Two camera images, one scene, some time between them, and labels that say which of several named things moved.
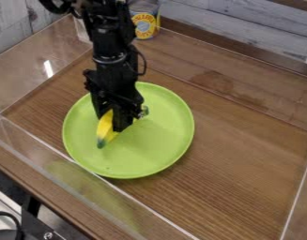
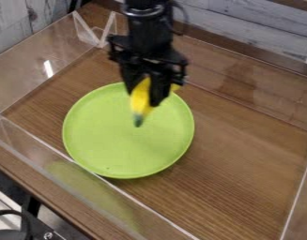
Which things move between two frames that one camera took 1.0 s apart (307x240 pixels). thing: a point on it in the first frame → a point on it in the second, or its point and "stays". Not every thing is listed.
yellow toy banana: x=105 y=132 → x=140 y=99
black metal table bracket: x=32 y=228 stays
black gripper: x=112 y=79 → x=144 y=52
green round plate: x=149 y=146 stays
